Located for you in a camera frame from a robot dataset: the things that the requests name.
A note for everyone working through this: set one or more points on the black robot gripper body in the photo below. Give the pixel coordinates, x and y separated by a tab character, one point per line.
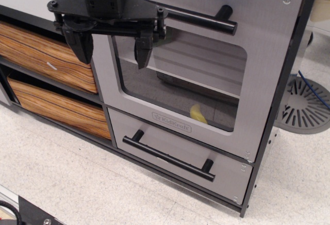
132	17

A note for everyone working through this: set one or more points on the grey slotted round base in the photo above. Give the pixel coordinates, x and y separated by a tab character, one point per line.
304	108

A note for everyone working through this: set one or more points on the grey lower drawer front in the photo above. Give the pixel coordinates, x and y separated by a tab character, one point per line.
232	176

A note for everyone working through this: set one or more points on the lower wood-pattern storage bin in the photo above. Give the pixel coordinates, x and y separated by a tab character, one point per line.
52	102

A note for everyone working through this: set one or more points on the black toy kitchen frame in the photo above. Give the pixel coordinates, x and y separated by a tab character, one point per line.
286	83

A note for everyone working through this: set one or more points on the black oven door handle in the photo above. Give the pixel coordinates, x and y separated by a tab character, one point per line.
220	22

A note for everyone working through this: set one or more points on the black drawer handle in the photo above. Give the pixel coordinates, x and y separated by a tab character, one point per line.
201	172

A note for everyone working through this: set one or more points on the upper wood-pattern storage bin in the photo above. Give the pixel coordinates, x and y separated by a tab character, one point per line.
45	56

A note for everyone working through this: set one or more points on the black plate with screw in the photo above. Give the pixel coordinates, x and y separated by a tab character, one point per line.
32	214

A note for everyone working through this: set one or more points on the wood-pattern storage bin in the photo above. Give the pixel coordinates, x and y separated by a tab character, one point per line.
45	56
52	102

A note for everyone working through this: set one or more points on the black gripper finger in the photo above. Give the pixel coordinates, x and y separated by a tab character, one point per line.
143	47
79	39

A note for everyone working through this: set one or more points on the green object inside oven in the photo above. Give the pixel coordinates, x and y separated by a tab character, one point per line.
160	42

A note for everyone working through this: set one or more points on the white oven shelf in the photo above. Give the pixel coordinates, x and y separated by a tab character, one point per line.
140	81

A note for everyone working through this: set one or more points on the grey toy oven door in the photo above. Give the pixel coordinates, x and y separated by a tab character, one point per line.
248	64

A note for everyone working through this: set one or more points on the yellow toy banana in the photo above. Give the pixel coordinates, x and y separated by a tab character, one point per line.
195	113

